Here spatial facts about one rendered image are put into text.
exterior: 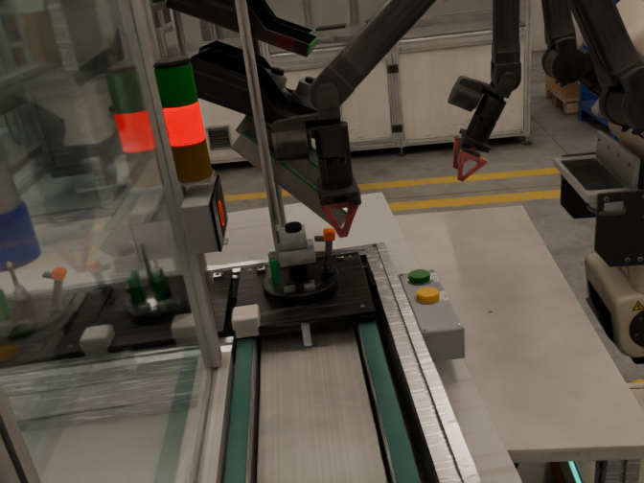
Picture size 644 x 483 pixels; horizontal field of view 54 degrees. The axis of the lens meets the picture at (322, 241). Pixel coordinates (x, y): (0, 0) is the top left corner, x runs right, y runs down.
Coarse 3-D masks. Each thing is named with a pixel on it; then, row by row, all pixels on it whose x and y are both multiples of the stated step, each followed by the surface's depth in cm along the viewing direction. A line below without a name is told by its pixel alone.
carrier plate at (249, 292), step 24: (264, 264) 125; (336, 264) 122; (360, 264) 120; (240, 288) 117; (360, 288) 112; (264, 312) 108; (288, 312) 107; (312, 312) 106; (336, 312) 105; (360, 312) 104
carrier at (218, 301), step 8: (208, 272) 125; (216, 272) 125; (224, 272) 124; (232, 272) 125; (208, 280) 122; (224, 280) 121; (208, 288) 119; (216, 288) 118; (224, 288) 118; (232, 288) 121; (216, 296) 115; (224, 296) 115; (216, 304) 113; (224, 304) 112; (216, 312) 110; (224, 312) 110; (216, 320) 107; (224, 320) 107; (224, 328) 105; (224, 336) 104
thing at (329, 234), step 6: (324, 228) 112; (330, 228) 112; (324, 234) 110; (330, 234) 110; (318, 240) 111; (324, 240) 111; (330, 240) 111; (330, 246) 111; (330, 252) 112; (330, 258) 112; (330, 264) 113
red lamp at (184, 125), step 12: (168, 108) 80; (180, 108) 80; (192, 108) 80; (168, 120) 80; (180, 120) 80; (192, 120) 81; (168, 132) 82; (180, 132) 81; (192, 132) 81; (204, 132) 84; (180, 144) 81; (192, 144) 82
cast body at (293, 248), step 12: (288, 228) 109; (300, 228) 109; (288, 240) 109; (300, 240) 109; (312, 240) 113; (276, 252) 112; (288, 252) 110; (300, 252) 110; (312, 252) 110; (288, 264) 111
